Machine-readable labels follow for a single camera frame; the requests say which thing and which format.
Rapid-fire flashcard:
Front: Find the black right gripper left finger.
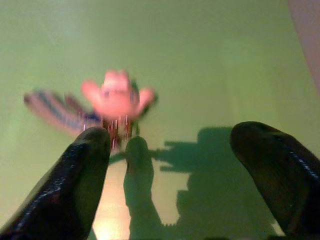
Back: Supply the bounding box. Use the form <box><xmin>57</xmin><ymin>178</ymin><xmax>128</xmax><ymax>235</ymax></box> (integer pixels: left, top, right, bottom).
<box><xmin>0</xmin><ymin>126</ymin><xmax>111</xmax><ymax>240</ymax></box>

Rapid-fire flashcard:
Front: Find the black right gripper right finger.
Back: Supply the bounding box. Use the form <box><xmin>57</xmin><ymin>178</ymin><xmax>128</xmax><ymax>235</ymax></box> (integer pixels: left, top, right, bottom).
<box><xmin>229</xmin><ymin>121</ymin><xmax>320</xmax><ymax>240</ymax></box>

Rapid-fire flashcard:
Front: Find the pink cowboy hat keychain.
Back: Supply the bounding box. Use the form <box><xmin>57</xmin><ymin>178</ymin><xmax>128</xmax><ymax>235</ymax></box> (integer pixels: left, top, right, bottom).
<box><xmin>81</xmin><ymin>69</ymin><xmax>157</xmax><ymax>119</ymax></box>

